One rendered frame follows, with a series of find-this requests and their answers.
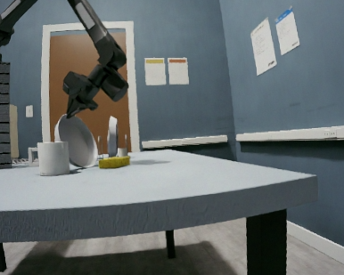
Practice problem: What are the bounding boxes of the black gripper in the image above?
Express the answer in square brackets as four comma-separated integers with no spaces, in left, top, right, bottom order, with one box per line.
[66,93,99,119]

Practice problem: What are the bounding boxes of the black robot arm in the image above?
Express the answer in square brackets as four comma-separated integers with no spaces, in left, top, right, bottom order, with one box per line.
[0,0,129,102]

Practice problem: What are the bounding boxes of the beige tiled splashback wall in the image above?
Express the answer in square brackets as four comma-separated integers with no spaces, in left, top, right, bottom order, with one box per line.
[10,104,19,159]

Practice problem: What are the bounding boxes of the small white cup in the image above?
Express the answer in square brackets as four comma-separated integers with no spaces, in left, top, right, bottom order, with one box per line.
[118,148,127,157]

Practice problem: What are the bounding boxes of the white plate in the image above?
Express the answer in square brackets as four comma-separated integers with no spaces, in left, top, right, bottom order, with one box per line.
[54,114,97,168]
[109,117,118,158]

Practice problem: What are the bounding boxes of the yellow sponge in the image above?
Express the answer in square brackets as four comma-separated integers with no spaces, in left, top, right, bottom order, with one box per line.
[99,157,130,168]

